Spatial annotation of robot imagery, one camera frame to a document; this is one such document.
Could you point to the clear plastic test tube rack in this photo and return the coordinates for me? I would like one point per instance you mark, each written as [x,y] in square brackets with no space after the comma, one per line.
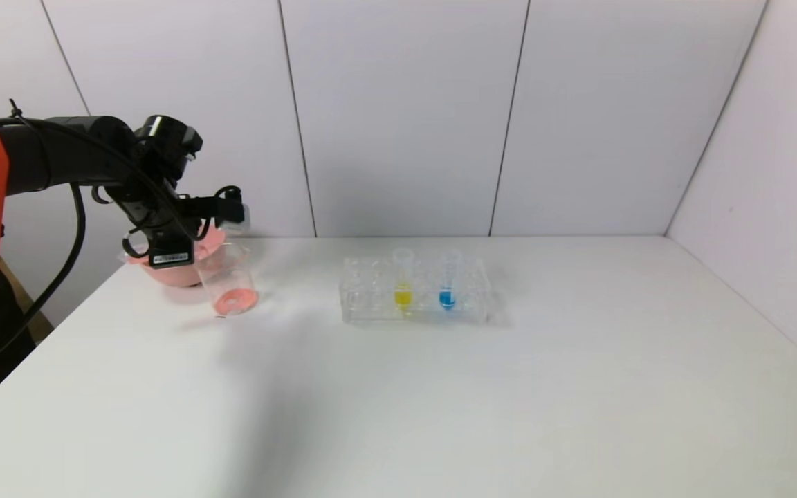
[371,297]

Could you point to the clear glass beaker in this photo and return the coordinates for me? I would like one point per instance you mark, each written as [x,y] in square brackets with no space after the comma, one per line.
[232,290]

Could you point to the test tube with red pigment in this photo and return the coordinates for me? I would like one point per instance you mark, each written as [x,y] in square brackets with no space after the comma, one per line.
[134,259]

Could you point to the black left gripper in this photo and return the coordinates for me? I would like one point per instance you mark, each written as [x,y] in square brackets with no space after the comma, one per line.
[171,256]

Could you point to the black and orange left arm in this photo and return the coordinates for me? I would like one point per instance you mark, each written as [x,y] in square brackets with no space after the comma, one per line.
[46,152]

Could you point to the test tube with yellow pigment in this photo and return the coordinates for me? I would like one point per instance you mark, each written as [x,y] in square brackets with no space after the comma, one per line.
[403,297]

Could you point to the test tube with blue pigment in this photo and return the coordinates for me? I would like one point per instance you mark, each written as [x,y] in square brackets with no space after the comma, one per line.
[447,299]

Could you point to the pink bowl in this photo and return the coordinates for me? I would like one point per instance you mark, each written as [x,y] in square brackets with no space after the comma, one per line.
[177,275]

